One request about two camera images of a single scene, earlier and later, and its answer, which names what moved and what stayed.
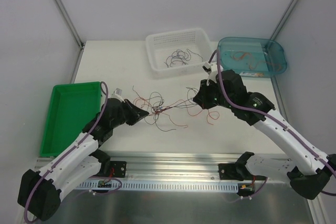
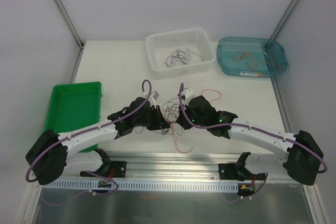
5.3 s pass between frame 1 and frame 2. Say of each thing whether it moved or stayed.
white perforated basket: stayed
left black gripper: moved
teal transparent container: stayed
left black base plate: stayed
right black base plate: stayed
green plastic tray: stayed
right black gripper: moved
